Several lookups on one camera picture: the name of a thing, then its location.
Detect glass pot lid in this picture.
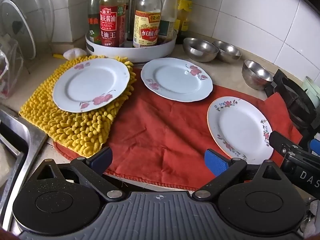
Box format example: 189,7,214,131
16,0,55,44
0,0,37,61

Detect light green object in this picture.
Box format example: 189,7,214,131
303,76,320,98

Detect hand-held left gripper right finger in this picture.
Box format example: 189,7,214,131
194,149,284,202

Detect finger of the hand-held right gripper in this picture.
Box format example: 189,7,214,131
269,130,304,156
309,138,320,153

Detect green and yellow label bottle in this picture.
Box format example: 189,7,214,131
174,0,195,38

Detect garlic bulb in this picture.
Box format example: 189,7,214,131
63,47,87,61

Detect white plate small flower rim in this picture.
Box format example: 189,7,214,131
207,96,274,165

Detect red label soy sauce bottle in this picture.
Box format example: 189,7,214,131
99,0,127,48

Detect white round turntable tray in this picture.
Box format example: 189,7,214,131
85,29,178,63

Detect stainless steel sink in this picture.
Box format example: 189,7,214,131
0,104,48,232

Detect clear plastic container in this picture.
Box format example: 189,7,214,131
0,35,25,100

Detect metal turntable pole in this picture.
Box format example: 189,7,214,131
126,0,139,42

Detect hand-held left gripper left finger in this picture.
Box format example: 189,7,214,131
35,147,125,202

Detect green glass bottle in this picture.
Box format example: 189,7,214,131
87,0,103,43

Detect yellow chenille mat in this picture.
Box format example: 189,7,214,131
19,55,137,159

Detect large stainless steel bowl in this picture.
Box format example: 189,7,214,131
182,37,219,63

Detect red cloth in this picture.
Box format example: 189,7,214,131
53,66,303,184

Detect white plate large red flowers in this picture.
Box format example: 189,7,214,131
140,57,214,103
52,58,131,113

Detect yellow label vinegar bottle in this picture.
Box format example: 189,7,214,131
133,0,163,48

